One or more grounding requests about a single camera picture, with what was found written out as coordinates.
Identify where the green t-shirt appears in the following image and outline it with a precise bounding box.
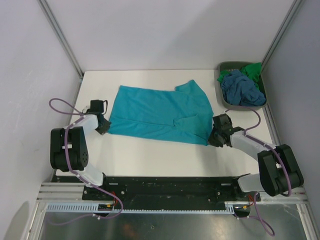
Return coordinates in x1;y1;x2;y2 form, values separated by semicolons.
217;61;262;90

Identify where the right aluminium corner post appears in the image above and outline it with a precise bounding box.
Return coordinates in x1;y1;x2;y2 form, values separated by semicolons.
261;0;305;72

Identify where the left aluminium corner post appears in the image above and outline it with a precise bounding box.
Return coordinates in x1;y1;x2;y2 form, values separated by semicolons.
37;0;84;79

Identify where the aluminium frame rail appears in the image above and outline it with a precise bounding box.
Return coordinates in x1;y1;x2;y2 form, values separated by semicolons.
36;182;85;203

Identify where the teal t-shirt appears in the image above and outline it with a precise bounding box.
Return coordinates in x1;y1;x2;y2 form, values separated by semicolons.
109;80;214;146

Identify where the aluminium corner post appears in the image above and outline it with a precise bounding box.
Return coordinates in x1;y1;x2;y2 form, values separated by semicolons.
261;0;305;72
37;0;84;79

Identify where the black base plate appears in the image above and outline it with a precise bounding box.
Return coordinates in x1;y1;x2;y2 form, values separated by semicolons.
82;176;256;212

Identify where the dark blue t-shirt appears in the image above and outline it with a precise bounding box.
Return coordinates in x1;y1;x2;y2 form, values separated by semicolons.
220;70;266;107

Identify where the white slotted cable duct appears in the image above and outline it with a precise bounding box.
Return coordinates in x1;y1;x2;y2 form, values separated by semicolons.
46;201;237;216

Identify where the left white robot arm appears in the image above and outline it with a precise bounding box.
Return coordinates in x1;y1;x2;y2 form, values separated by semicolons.
49;98;111;200

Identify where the grey plastic bin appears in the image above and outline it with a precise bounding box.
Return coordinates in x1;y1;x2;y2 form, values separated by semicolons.
216;61;267;110

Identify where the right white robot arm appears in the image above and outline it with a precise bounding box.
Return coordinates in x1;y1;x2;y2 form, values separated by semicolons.
208;113;304;201

